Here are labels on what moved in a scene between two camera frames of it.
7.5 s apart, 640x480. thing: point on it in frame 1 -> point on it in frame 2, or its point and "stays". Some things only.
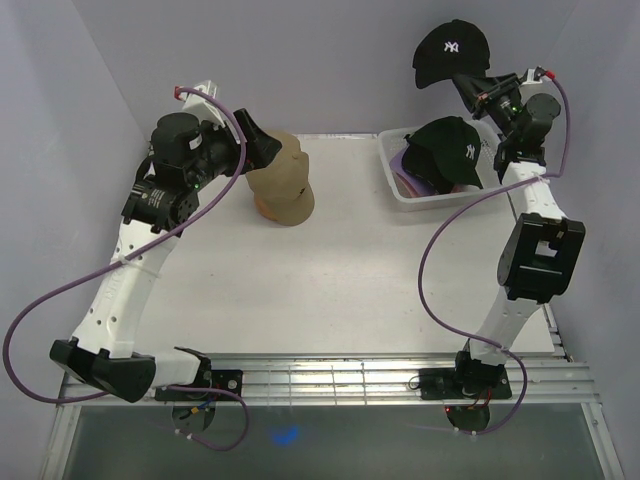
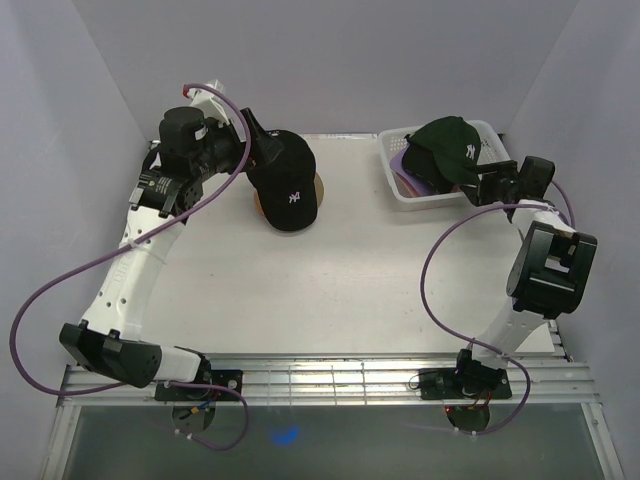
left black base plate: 230,381 stays
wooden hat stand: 273,202 -> 320,191
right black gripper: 474,89 -> 481,194
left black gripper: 260,147 stays
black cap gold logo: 419,160 stays
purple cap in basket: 421,186 stays
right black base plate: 440,384 stays
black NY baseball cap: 451,48 -> 287,187
